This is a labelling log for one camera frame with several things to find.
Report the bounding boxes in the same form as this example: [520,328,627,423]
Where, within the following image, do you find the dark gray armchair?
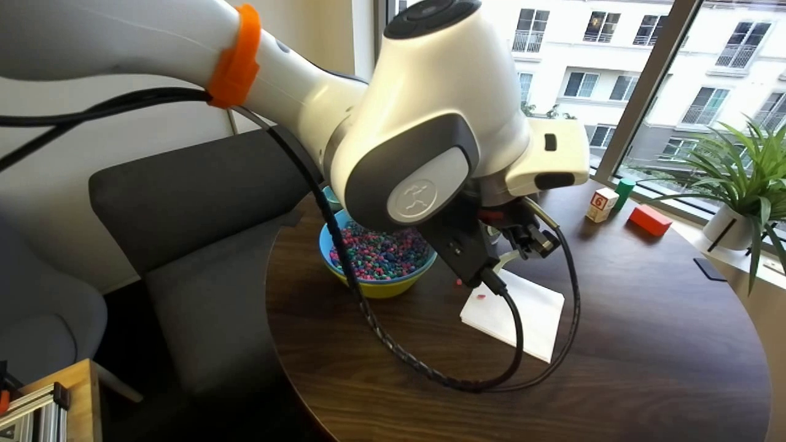
[86,131,328,396]

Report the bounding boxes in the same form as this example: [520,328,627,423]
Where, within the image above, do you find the white plant pot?
[700,205,759,255]

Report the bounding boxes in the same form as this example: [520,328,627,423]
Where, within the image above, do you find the white paper towel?
[458,269,566,367]

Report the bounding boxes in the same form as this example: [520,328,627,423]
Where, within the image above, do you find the yellow blue cereal bowl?
[316,207,440,303]

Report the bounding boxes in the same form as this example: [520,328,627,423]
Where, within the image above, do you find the green toy block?
[611,177,639,216]

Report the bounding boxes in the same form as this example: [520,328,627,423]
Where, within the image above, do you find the red orange toy block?
[627,205,672,241]

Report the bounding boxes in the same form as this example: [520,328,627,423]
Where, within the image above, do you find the wooden shelf unit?
[0,357,105,442]

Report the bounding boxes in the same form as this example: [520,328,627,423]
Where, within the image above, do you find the white plastic spoon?
[489,249,528,275]

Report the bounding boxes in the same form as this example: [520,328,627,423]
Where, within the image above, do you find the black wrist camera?
[415,205,511,298]

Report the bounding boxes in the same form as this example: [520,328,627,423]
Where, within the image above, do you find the dark window frame post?
[595,0,706,188]

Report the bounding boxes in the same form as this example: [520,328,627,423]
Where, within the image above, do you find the white red toy block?
[584,188,621,227]

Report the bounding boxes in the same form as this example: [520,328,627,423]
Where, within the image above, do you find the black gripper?
[482,200,566,260]

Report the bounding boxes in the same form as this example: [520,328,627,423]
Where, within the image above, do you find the dark flat card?
[689,255,729,286]

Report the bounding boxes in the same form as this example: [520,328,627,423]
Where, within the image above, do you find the green potted plant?
[654,120,786,293]

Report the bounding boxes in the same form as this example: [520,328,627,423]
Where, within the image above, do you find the orange cable clamp ring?
[204,2,266,110]

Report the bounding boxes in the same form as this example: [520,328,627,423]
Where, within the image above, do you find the light gray armchair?
[0,218,107,388]

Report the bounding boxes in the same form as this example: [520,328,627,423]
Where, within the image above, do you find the white apartment building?
[473,0,786,193]

